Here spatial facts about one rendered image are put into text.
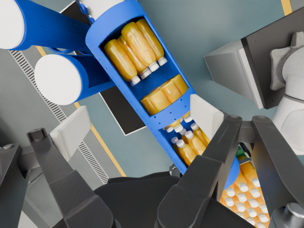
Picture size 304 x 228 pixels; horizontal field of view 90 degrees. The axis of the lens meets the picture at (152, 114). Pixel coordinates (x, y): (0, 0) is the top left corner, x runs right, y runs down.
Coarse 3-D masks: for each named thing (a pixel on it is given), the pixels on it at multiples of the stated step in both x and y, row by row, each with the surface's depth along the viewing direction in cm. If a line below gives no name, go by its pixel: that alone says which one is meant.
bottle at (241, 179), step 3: (240, 171) 90; (240, 174) 88; (237, 177) 87; (240, 177) 86; (243, 177) 86; (237, 180) 86; (240, 180) 85; (243, 180) 85; (246, 180) 86; (234, 183) 88; (237, 183) 85; (240, 183) 84; (243, 183) 83; (246, 183) 85
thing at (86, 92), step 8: (64, 56) 81; (72, 56) 98; (80, 56) 102; (88, 56) 111; (80, 64) 86; (88, 64) 134; (96, 64) 148; (80, 72) 83; (88, 72) 139; (96, 72) 153; (104, 72) 168; (88, 80) 89; (96, 80) 150; (104, 80) 164; (112, 80) 126; (88, 88) 91; (96, 88) 103; (104, 88) 120; (80, 96) 87; (88, 96) 103
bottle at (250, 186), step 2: (242, 172) 94; (246, 178) 90; (248, 180) 88; (248, 182) 87; (250, 182) 87; (248, 184) 86; (250, 184) 86; (252, 184) 85; (248, 186) 86; (250, 186) 85; (252, 186) 85; (254, 186) 85; (248, 188) 86; (250, 188) 85; (252, 188) 85; (254, 188) 84; (256, 188) 84; (248, 190) 86; (250, 190) 85; (250, 192) 85
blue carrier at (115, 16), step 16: (128, 0) 55; (112, 16) 52; (128, 16) 54; (144, 16) 60; (96, 32) 55; (112, 32) 68; (96, 48) 59; (176, 64) 64; (144, 80) 84; (160, 80) 84; (128, 96) 64; (144, 112) 64; (160, 112) 61; (176, 112) 60; (160, 128) 64; (160, 144) 74; (176, 160) 71
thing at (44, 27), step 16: (16, 0) 75; (32, 16) 81; (48, 16) 92; (64, 16) 110; (32, 32) 82; (48, 32) 92; (64, 32) 105; (80, 32) 122; (16, 48) 83; (64, 48) 113; (80, 48) 130
